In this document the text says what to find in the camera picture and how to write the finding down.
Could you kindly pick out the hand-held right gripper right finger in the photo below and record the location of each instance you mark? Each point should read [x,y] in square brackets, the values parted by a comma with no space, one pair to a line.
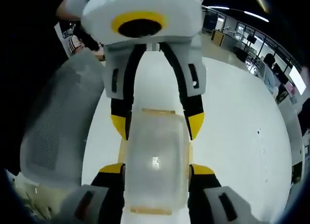
[213,204]

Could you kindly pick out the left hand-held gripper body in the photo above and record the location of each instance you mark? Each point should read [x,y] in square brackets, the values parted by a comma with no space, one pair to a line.
[101,16]

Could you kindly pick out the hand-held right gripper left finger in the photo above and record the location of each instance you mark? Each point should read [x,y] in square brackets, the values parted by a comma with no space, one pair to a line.
[97,204]

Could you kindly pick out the clear box with plastic buckles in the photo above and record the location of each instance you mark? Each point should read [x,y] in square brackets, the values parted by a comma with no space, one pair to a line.
[155,158]

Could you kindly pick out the person's left hand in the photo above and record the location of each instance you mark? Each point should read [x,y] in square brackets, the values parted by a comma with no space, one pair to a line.
[69,10]

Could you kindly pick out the wooden cabinet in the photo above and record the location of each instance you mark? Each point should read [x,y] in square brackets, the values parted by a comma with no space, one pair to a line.
[217,37]

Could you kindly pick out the person's striped trousers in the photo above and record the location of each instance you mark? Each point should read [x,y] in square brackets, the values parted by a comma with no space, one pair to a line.
[74,43]

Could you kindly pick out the grey mesh office chair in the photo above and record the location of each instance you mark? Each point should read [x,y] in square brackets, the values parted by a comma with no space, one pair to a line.
[53,117]

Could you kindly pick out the bright wall screen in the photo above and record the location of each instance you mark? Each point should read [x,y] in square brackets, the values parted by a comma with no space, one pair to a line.
[298,80]

